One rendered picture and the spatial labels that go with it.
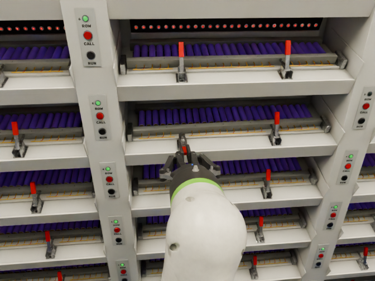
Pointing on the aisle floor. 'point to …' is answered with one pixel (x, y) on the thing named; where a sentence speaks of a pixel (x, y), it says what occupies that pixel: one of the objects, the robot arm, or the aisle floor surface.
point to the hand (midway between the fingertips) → (184, 154)
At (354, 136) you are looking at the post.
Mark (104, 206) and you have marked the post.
